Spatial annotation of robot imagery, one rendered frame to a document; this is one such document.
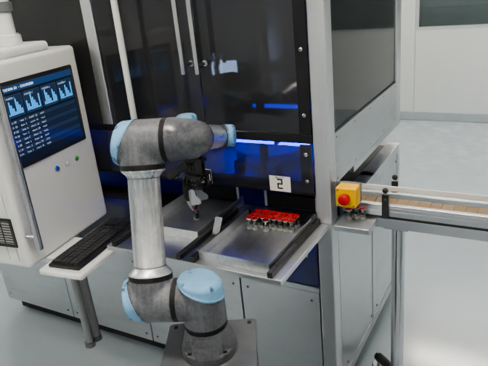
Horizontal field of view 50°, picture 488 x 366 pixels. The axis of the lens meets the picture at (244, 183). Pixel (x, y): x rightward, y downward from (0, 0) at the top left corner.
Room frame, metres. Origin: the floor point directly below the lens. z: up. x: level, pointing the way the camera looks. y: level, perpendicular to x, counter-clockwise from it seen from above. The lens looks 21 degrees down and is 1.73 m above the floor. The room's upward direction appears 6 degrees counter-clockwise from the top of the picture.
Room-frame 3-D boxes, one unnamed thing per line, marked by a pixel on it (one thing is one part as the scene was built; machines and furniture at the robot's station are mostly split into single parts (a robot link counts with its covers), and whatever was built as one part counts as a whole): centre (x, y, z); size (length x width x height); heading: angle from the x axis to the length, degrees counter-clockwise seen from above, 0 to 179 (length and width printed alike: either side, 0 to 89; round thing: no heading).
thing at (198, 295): (1.20, 0.15, 0.96); 0.13 x 0.12 x 0.14; 81
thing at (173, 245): (1.75, 0.10, 0.87); 0.70 x 0.48 x 0.02; 59
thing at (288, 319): (2.66, 0.33, 0.44); 2.06 x 1.00 x 0.88; 59
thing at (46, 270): (1.92, 0.65, 0.79); 0.45 x 0.28 x 0.03; 157
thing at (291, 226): (1.72, -0.08, 0.90); 0.18 x 0.02 x 0.05; 59
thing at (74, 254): (1.90, 0.61, 0.82); 0.40 x 0.14 x 0.02; 157
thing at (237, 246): (1.62, -0.03, 0.90); 0.34 x 0.26 x 0.04; 149
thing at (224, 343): (1.20, 0.14, 0.84); 0.15 x 0.15 x 0.10
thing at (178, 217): (1.90, 0.21, 0.90); 0.34 x 0.26 x 0.04; 149
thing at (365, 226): (1.73, -0.39, 0.87); 0.14 x 0.13 x 0.02; 149
